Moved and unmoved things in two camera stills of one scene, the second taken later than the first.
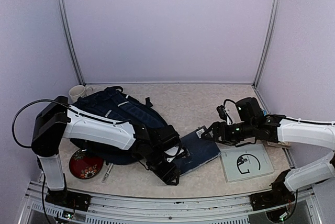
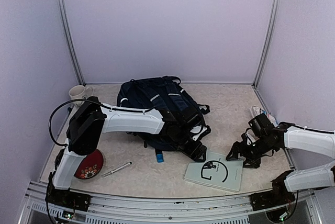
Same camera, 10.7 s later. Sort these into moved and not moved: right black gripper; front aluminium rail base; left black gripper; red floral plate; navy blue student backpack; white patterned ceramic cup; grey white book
Moved: grey white book; right black gripper; navy blue student backpack; left black gripper
Not moved: white patterned ceramic cup; front aluminium rail base; red floral plate
